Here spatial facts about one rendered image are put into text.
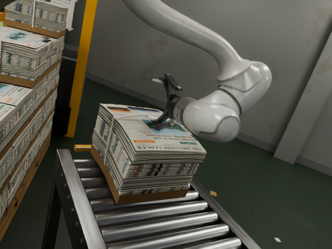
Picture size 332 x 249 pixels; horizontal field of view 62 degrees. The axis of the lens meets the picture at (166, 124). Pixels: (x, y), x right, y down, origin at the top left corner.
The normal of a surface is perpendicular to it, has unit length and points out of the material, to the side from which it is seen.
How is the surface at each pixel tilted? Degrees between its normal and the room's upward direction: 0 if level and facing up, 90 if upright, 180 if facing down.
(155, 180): 96
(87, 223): 0
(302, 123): 90
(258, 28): 90
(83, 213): 0
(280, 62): 90
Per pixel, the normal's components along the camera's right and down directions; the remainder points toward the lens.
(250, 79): 0.33, 0.05
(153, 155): 0.44, 0.52
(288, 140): -0.38, 0.22
